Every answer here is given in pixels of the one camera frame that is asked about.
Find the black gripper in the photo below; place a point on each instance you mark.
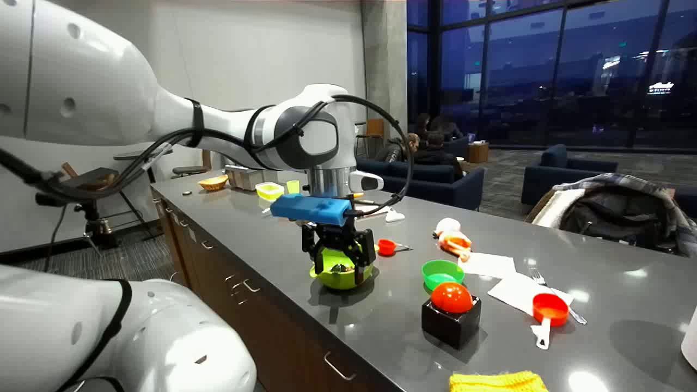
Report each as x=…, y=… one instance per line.
x=341, y=234

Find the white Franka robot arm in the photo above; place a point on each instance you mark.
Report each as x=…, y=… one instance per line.
x=73, y=72

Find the lime green mixing bowl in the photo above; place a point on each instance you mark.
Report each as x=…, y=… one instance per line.
x=339, y=259

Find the small red measuring cup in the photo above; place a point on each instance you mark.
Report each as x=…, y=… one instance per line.
x=386, y=246

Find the small crumpled white paper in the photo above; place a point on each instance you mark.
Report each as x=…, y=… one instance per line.
x=395, y=217

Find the yellow plastic container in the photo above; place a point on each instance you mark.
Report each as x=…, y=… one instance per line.
x=269, y=192

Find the small green plastic cup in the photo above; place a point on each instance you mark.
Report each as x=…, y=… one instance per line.
x=441, y=273

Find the wooden counter cabinet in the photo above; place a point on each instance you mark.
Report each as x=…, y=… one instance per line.
x=240, y=305

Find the orange white plush toy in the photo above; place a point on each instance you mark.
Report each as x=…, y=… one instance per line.
x=455, y=240

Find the navy blue sofa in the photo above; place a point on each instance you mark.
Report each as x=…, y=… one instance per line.
x=436, y=182

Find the metal tin container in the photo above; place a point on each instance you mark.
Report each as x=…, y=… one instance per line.
x=242, y=176

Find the small white paper napkin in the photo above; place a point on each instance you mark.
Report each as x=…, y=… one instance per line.
x=489, y=265

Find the tan bread basket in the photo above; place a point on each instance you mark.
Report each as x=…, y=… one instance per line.
x=215, y=183

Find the seated person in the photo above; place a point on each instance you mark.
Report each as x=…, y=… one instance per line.
x=436, y=137

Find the wooden side box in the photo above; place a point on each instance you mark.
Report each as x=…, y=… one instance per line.
x=477, y=152

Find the navy blue armchair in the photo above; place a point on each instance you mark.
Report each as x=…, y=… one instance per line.
x=562, y=174

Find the grey black backpack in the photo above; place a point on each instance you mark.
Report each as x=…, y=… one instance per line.
x=623, y=213

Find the blue wrist camera box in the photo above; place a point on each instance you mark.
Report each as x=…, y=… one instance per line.
x=313, y=207

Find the black camera tripod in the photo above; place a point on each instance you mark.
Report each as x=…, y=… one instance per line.
x=90, y=210

